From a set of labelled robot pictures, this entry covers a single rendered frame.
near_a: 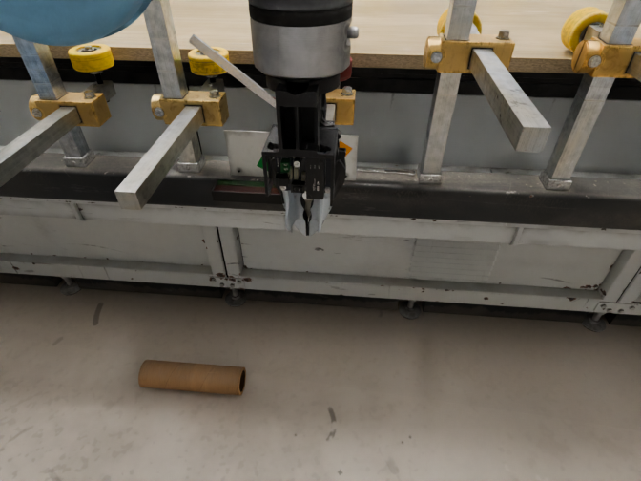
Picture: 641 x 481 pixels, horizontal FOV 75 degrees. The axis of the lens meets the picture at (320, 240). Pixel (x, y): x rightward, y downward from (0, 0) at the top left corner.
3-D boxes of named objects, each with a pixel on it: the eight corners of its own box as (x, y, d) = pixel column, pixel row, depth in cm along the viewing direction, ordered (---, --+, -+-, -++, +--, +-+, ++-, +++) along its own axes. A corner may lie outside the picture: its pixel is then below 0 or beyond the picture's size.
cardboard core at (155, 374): (237, 386, 118) (135, 377, 120) (240, 400, 123) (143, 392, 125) (243, 362, 124) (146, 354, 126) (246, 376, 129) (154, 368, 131)
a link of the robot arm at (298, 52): (260, 3, 40) (361, 6, 40) (264, 56, 43) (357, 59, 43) (237, 25, 33) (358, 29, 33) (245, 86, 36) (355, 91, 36)
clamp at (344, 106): (353, 126, 77) (355, 99, 74) (281, 123, 78) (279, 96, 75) (354, 113, 81) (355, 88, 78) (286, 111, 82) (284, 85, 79)
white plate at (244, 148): (355, 181, 85) (358, 136, 78) (230, 176, 86) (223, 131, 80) (355, 179, 85) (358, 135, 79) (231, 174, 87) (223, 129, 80)
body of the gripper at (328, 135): (263, 201, 44) (251, 86, 36) (277, 161, 50) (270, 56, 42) (336, 206, 43) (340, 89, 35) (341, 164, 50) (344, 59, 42)
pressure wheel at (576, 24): (612, 3, 76) (566, 28, 79) (619, 43, 80) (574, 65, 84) (599, -3, 81) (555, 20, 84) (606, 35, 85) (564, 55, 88)
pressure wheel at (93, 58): (132, 101, 92) (114, 46, 84) (94, 112, 88) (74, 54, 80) (116, 92, 96) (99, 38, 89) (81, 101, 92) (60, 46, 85)
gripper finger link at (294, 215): (278, 257, 51) (273, 193, 45) (285, 227, 55) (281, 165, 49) (303, 258, 50) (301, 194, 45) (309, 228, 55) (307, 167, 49)
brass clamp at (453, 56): (507, 76, 69) (517, 43, 65) (424, 73, 69) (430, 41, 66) (499, 64, 73) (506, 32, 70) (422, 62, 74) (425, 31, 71)
